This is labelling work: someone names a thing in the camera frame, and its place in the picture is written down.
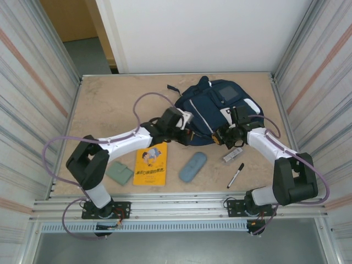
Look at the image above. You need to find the black white marker pen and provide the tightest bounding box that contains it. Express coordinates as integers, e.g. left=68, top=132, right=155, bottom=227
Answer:
left=227, top=163, right=245, bottom=189

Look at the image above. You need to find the slotted grey cable tray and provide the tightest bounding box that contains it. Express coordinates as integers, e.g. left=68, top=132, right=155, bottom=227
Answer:
left=40, top=222, right=248, bottom=233

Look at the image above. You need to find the navy blue backpack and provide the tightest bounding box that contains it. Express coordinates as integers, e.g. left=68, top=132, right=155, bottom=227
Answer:
left=167, top=76, right=265, bottom=146

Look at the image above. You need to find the sage green wallet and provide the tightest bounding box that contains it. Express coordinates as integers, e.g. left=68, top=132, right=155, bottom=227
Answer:
left=106, top=161, right=133, bottom=186

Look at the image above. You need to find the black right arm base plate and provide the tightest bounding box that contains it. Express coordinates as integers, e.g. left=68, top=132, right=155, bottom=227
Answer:
left=225, top=198, right=277, bottom=218

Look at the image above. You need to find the brown wooden door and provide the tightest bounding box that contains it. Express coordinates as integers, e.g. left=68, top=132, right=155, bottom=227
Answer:
left=40, top=0, right=118, bottom=68

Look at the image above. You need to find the yellow paperback book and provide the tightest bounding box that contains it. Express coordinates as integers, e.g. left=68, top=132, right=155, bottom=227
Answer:
left=133, top=142, right=168, bottom=187

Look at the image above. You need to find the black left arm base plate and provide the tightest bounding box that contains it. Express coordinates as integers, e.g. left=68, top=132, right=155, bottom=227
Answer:
left=81, top=200, right=131, bottom=220

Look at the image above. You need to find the striped right enclosure panel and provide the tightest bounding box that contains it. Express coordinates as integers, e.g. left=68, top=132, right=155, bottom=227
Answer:
left=271, top=0, right=352, bottom=243

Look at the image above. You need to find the blue fabric pencil case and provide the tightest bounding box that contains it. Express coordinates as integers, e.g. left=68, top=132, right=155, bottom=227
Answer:
left=179, top=152, right=207, bottom=183

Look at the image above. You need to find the aluminium rail frame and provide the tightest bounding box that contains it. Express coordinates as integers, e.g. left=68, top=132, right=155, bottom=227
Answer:
left=29, top=192, right=329, bottom=223

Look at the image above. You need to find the grey metal lower panel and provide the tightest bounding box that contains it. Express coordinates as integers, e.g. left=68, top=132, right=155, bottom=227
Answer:
left=32, top=232, right=329, bottom=264

